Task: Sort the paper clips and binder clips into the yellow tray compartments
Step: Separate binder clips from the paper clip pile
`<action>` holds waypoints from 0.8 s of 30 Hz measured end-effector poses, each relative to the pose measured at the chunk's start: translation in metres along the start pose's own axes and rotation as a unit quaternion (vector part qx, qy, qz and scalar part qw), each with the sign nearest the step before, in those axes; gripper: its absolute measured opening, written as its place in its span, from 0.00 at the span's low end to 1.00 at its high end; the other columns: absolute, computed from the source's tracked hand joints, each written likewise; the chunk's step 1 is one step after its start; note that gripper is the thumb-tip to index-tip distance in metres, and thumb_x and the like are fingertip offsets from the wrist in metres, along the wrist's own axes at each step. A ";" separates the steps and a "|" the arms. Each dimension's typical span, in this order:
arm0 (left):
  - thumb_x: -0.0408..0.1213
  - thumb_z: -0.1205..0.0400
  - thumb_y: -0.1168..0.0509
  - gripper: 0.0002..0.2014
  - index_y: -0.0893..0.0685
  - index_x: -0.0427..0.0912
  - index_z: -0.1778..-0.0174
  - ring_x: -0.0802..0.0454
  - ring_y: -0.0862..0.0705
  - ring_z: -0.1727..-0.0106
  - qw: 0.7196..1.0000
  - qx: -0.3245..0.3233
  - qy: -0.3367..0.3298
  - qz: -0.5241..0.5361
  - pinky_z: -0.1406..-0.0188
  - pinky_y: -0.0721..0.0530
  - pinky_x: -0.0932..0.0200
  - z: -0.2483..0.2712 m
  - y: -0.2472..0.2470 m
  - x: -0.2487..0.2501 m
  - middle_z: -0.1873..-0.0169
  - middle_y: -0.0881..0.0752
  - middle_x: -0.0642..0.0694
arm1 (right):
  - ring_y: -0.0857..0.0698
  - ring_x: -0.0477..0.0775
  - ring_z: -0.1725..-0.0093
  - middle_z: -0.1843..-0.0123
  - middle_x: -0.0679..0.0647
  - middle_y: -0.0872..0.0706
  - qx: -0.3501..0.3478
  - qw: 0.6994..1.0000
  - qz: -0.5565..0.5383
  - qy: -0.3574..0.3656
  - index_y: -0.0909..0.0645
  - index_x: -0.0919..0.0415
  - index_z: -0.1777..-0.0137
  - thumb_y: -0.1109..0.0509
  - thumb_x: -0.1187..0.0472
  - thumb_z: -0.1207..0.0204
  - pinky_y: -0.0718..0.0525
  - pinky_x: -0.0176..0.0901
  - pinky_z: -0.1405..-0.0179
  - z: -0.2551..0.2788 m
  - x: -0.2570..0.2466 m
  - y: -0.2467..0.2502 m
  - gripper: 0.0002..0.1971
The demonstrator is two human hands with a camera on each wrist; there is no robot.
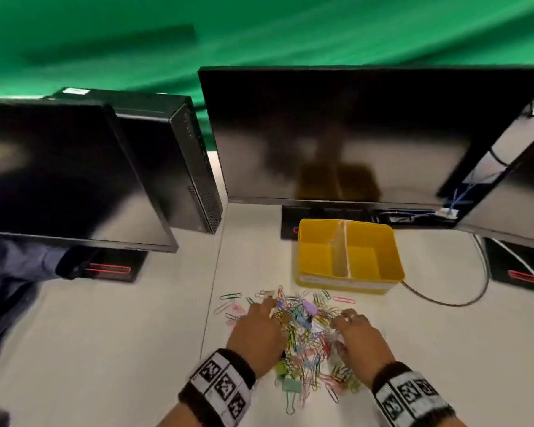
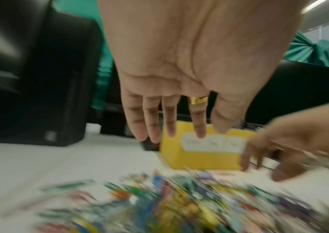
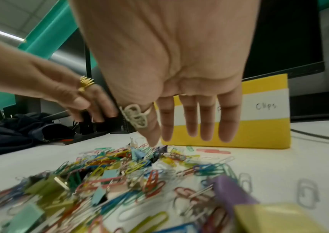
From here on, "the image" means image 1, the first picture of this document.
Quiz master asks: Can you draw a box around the black monitor stand base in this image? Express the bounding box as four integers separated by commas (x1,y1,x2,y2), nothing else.
484,237,534,297
55,246,148,283

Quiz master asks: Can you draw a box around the blue cable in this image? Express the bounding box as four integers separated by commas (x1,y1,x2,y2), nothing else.
444,173,478,206

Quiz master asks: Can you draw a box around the white cable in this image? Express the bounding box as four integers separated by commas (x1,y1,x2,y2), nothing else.
489,237,534,294

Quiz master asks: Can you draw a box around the person's left hand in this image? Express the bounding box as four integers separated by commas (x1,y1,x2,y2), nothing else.
225,297,291,378

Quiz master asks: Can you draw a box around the yellow divided plastic bin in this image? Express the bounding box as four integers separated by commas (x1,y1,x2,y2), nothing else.
292,218,406,295

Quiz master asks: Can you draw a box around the black wristband with markers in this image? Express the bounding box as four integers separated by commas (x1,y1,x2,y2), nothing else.
177,348,257,427
371,361,457,427

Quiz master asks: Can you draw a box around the pile of colorful clips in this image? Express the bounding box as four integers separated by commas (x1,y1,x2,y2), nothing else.
213,284,365,416

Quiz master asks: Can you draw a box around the black computer monitor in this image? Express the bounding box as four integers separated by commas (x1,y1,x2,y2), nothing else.
0,98,180,254
436,86,534,252
198,64,534,208

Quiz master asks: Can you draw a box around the black desktop computer tower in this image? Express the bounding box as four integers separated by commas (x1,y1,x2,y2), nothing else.
44,87,224,235

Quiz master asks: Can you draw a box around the person's right hand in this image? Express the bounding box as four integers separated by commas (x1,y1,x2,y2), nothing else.
330,308,397,381

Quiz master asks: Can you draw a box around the black cable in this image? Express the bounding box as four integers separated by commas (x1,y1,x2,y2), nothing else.
400,235,491,307

